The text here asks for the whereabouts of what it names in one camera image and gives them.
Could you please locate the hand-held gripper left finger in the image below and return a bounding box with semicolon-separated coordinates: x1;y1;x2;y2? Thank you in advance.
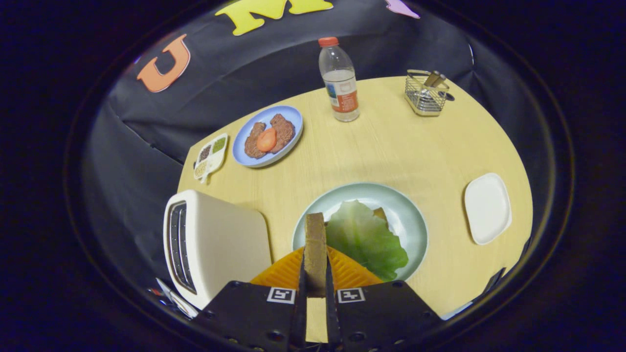
195;247;308;352

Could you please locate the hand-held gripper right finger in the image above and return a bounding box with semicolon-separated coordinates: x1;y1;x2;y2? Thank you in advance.
325;246;443;352

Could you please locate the green lettuce leaf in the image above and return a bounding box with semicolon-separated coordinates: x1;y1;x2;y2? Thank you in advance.
325;200;409;282

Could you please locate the brown toast slice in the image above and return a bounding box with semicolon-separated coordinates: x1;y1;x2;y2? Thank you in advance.
304;212;328;298

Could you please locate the white toaster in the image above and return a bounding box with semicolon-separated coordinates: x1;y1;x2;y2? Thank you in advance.
163;190;272;309

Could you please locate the pale green round plate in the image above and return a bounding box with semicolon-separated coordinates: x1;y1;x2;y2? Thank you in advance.
292;182;429;282

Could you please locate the white square plate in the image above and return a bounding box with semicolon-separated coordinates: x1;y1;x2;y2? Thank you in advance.
464;173;513;245

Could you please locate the white divided seasoning tray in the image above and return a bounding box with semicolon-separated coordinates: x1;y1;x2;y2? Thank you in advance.
194;133;229;184

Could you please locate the brown meat patty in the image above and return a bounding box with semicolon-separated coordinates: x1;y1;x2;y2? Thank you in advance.
269;113;296;154
244;122;267;159

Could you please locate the red tomato slice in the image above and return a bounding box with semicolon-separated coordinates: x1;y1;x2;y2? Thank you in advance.
256;128;278;153

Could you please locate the blue round plate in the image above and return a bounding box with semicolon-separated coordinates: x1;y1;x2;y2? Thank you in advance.
232;105;304;168

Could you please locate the black backdrop cloth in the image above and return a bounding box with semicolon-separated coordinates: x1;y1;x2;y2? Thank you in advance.
81;0;538;294

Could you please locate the clear bottle with red cap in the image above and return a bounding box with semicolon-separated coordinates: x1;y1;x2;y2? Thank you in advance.
318;37;360;122

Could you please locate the metal wire utensil basket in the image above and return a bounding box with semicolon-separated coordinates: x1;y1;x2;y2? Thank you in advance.
404;69;449;117

